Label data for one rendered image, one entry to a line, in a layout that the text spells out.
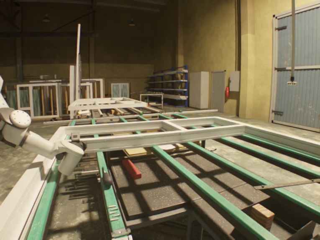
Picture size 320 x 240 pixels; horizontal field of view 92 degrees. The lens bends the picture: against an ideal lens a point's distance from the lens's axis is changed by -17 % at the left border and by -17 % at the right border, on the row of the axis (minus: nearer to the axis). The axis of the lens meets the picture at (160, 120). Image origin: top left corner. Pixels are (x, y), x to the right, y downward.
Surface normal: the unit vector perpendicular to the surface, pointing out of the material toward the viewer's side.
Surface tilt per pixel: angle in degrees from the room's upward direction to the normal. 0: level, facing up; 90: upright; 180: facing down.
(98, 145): 90
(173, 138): 90
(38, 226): 0
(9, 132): 87
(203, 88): 90
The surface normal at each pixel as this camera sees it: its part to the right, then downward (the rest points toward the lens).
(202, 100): 0.37, 0.16
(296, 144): -0.94, 0.06
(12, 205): 0.00, -0.98
